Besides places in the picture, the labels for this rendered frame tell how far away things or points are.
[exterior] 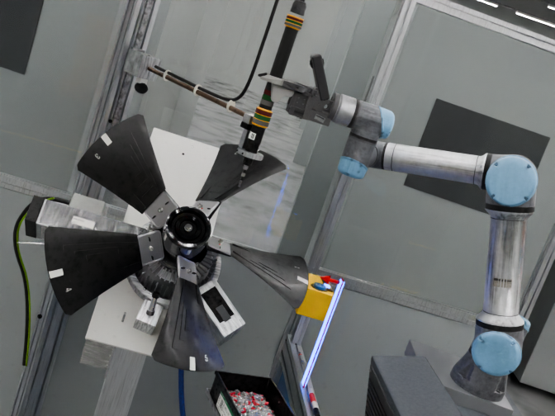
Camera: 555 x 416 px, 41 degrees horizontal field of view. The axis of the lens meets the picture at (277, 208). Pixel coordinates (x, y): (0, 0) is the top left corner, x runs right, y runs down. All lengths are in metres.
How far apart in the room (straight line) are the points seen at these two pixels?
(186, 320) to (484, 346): 0.73
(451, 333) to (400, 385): 1.61
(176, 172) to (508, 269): 1.02
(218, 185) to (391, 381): 0.87
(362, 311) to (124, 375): 1.03
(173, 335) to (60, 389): 1.21
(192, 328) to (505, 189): 0.83
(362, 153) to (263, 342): 1.15
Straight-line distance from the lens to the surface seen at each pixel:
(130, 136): 2.01
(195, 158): 2.30
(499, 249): 1.86
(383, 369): 1.42
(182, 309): 1.85
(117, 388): 2.22
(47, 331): 2.71
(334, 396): 2.98
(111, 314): 2.09
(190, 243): 1.88
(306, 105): 1.86
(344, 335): 2.87
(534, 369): 5.62
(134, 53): 2.38
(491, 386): 2.07
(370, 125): 1.89
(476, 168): 1.98
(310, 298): 2.26
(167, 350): 1.80
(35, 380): 2.79
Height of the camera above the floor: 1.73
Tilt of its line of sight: 12 degrees down
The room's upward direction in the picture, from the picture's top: 19 degrees clockwise
